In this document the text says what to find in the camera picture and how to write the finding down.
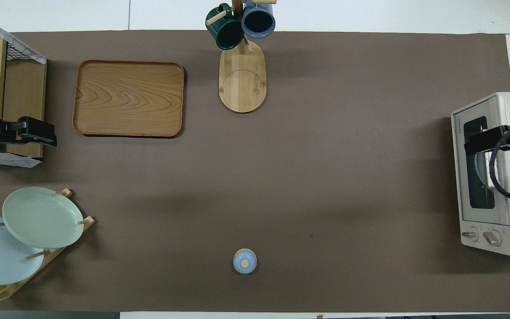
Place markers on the light blue ringed plate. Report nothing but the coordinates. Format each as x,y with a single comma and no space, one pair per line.
481,173

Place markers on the glass oven door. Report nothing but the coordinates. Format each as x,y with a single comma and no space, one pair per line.
463,186

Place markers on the silver oven knob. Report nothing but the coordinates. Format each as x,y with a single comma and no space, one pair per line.
492,238
470,234

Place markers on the pale green plate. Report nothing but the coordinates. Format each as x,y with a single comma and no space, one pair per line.
42,217

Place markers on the wooden serving tray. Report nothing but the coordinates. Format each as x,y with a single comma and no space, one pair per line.
126,99

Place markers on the wooden plate rack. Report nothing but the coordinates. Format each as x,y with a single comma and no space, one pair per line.
56,254

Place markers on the brown table mat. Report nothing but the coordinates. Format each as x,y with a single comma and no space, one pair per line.
326,177

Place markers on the wooden mug tree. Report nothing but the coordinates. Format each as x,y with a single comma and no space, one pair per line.
242,82

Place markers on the dark green mug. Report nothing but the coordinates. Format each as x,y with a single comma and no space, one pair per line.
226,31

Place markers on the blue lid with wooden knob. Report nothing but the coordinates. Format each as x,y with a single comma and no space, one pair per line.
245,261

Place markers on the blue mug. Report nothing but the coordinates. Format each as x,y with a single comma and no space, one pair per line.
258,21

